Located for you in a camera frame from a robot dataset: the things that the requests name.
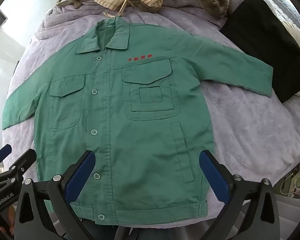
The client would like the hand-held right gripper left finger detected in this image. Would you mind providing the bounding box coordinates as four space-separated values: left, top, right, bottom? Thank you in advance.
14 150 96 240

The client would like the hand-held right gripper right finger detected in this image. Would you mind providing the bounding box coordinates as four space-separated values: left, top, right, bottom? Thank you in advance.
198 149 282 240

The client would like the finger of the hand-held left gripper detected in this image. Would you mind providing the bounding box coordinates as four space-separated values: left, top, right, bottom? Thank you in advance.
4 149 38 180
0 144 13 167

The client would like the green work jacket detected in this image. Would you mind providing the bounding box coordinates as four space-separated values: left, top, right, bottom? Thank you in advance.
1 16 274 227

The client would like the purple embossed blanket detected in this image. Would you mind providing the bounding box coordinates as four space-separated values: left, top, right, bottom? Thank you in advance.
0 0 300 205

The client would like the black cloth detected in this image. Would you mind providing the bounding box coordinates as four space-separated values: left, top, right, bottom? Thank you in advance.
219 0 300 103

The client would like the white quilted mattress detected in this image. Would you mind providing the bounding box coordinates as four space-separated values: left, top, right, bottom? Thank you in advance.
247 0 300 34

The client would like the white cable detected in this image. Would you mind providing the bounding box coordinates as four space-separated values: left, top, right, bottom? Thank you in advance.
280 170 300 196

